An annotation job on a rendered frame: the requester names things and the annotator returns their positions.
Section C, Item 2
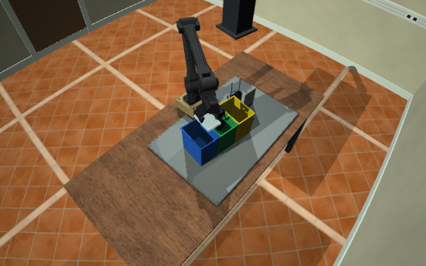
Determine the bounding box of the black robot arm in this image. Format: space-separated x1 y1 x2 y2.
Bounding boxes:
177 17 226 120

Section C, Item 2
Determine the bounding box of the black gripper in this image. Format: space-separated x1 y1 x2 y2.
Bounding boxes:
194 101 206 123

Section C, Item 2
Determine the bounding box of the olive yellow bin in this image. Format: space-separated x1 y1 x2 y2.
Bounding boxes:
219 96 256 142

